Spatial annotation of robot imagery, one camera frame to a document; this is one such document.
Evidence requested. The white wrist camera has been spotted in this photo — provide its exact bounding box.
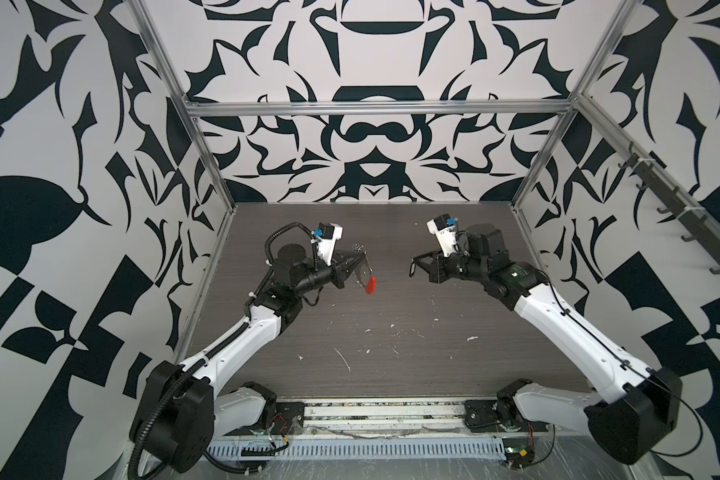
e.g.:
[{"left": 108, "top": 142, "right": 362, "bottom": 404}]
[
  {"left": 313, "top": 223, "right": 343, "bottom": 266},
  {"left": 427, "top": 214, "right": 458, "bottom": 257}
]

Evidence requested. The aluminium frame front rail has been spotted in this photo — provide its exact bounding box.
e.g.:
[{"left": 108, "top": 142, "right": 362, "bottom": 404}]
[{"left": 215, "top": 392, "right": 640, "bottom": 442}]

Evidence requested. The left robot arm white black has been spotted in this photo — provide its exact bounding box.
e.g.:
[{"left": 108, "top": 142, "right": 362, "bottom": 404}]
[{"left": 127, "top": 244, "right": 375, "bottom": 479}]

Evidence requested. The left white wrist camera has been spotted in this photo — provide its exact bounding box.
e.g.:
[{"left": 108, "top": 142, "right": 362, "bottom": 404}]
[{"left": 313, "top": 223, "right": 343, "bottom": 266}]

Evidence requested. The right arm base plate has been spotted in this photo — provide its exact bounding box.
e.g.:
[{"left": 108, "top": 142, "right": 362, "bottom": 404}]
[{"left": 463, "top": 399, "right": 550, "bottom": 433}]

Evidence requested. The aluminium frame back crossbar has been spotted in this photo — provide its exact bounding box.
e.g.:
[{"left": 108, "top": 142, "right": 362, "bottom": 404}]
[{"left": 185, "top": 99, "right": 572, "bottom": 118}]

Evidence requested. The left black corrugated cable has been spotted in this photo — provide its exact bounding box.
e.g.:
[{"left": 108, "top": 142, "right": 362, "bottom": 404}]
[{"left": 125, "top": 221, "right": 313, "bottom": 480}]

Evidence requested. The large keyring with red handle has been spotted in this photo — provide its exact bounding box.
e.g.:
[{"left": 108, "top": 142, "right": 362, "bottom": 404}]
[{"left": 353, "top": 244, "right": 377, "bottom": 295}]

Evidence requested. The grey wall hook rack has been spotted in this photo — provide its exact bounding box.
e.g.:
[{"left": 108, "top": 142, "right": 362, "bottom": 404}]
[{"left": 616, "top": 142, "right": 720, "bottom": 276}]

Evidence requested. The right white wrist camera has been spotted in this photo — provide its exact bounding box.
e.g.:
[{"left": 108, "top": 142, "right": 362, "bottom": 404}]
[{"left": 427, "top": 214, "right": 458, "bottom": 257}]

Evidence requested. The small green-lit circuit board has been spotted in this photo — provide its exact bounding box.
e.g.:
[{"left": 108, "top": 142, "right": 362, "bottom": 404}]
[{"left": 502, "top": 439, "right": 535, "bottom": 471}]

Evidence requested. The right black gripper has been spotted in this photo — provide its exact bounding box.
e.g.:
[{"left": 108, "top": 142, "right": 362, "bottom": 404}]
[{"left": 414, "top": 246, "right": 490, "bottom": 285}]

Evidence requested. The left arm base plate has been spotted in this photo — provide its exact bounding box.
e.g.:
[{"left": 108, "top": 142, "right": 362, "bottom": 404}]
[{"left": 260, "top": 401, "right": 306, "bottom": 436}]

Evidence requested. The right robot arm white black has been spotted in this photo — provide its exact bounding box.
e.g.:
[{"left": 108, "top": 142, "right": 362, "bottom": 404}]
[{"left": 410, "top": 214, "right": 683, "bottom": 465}]

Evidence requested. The white slotted cable duct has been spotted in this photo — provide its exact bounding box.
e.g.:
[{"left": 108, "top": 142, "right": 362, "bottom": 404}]
[{"left": 209, "top": 437, "right": 506, "bottom": 461}]

